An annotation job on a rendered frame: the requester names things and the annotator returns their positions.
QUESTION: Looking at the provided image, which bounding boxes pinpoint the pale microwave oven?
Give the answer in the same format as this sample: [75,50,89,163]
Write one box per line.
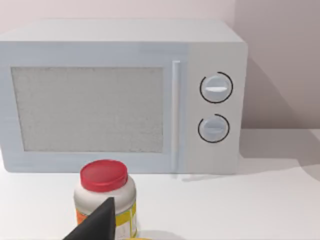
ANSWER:
[0,19,249,176]

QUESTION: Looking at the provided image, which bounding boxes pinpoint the large microwave knob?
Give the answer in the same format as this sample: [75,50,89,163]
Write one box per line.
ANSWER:
[199,71,234,104]

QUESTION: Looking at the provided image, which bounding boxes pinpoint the pale microwave door handle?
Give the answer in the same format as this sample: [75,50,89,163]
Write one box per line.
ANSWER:
[171,60,181,173]

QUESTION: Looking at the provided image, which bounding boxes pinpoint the white bottle with red lid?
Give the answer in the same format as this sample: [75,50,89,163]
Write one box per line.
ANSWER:
[73,159,138,238]

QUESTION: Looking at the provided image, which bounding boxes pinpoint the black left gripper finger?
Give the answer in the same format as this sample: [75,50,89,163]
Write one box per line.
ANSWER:
[62,196,116,240]

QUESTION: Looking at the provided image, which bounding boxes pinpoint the pale microwave door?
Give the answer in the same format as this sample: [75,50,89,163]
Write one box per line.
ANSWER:
[0,41,189,174]

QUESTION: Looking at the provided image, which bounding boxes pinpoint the small microwave knob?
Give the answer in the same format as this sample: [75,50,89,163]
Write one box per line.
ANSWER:
[197,113,231,144]

